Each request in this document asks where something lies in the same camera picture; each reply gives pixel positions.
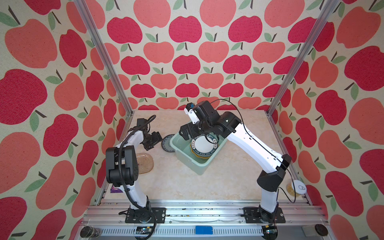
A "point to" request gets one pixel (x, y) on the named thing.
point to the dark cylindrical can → (88, 231)
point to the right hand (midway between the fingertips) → (190, 127)
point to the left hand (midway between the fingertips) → (161, 141)
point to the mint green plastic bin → (181, 149)
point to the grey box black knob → (315, 230)
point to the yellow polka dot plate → (197, 155)
